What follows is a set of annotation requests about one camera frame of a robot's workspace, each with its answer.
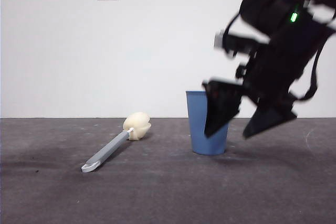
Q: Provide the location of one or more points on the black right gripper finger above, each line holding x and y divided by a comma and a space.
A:
223, 103
270, 117

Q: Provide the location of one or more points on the blue ribbed plastic cup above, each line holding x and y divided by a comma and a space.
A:
197, 124

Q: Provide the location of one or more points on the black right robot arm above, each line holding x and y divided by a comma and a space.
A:
288, 51

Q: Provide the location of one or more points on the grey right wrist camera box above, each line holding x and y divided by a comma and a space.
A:
220, 41

